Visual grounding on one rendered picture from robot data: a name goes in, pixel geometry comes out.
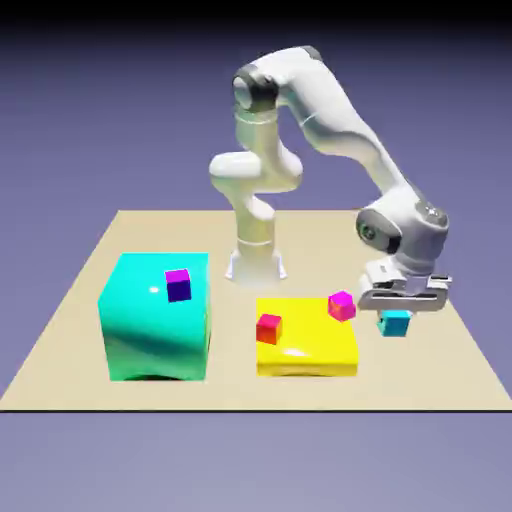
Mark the small red cube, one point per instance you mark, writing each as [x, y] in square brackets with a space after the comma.
[268, 328]

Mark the small pink cube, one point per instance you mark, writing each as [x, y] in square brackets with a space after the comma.
[341, 306]

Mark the large yellow box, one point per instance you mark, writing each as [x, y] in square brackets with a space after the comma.
[306, 344]

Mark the large cyan box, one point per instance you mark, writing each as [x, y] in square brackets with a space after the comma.
[154, 320]

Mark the small purple cube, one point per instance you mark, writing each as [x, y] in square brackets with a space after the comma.
[178, 285]

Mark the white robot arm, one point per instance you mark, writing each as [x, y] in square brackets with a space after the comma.
[340, 120]

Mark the small cyan cube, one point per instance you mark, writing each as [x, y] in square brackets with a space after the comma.
[395, 323]

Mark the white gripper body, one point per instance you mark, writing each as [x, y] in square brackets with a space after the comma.
[400, 300]

